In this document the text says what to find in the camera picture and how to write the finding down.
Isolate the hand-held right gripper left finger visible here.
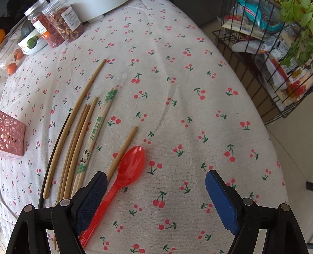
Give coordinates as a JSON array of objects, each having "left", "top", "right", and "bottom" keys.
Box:
[{"left": 6, "top": 171, "right": 108, "bottom": 254}]

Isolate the clear jar of red berries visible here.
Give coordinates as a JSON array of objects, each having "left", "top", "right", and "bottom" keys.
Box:
[{"left": 24, "top": 0, "right": 65, "bottom": 48}]

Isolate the dark green pumpkin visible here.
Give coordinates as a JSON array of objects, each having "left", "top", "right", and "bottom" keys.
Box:
[{"left": 21, "top": 21, "right": 35, "bottom": 39}]

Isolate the pink perforated utensil holder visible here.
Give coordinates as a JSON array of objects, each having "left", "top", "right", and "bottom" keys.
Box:
[{"left": 0, "top": 110, "right": 26, "bottom": 160}]

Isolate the red plastic spoon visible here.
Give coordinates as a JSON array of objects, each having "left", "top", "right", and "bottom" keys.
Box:
[{"left": 78, "top": 145, "right": 146, "bottom": 248}]

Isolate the black wire rack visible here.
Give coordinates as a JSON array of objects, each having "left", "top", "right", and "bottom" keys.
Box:
[{"left": 211, "top": 0, "right": 313, "bottom": 119}]

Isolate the pile of snack packets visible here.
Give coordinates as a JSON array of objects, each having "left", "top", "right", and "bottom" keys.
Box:
[{"left": 221, "top": 0, "right": 313, "bottom": 110}]

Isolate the green leafy herb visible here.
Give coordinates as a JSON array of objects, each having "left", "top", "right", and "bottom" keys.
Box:
[{"left": 279, "top": 0, "right": 313, "bottom": 67}]

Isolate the white bowl with green print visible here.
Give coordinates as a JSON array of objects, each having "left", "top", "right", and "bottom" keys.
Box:
[{"left": 17, "top": 32, "right": 48, "bottom": 55}]

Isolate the paper-wrapped chopsticks pair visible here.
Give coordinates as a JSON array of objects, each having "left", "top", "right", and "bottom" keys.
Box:
[{"left": 73, "top": 84, "right": 123, "bottom": 194}]

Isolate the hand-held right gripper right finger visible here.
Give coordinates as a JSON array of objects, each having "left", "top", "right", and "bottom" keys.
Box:
[{"left": 205, "top": 170, "right": 309, "bottom": 254}]

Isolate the bamboo chopstick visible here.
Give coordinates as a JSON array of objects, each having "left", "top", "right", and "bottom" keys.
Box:
[
  {"left": 66, "top": 97, "right": 99, "bottom": 198},
  {"left": 106, "top": 125, "right": 139, "bottom": 181},
  {"left": 62, "top": 105, "right": 91, "bottom": 199},
  {"left": 43, "top": 58, "right": 107, "bottom": 199},
  {"left": 54, "top": 104, "right": 88, "bottom": 253}
]

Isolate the clear jar of dried slices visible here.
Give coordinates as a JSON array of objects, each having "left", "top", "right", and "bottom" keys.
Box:
[{"left": 41, "top": 0, "right": 86, "bottom": 43}]

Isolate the black chopstick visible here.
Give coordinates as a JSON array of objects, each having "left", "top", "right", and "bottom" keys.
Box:
[{"left": 38, "top": 112, "right": 72, "bottom": 209}]

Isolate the cherry print tablecloth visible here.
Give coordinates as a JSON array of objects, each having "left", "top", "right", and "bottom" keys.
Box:
[{"left": 0, "top": 0, "right": 289, "bottom": 254}]

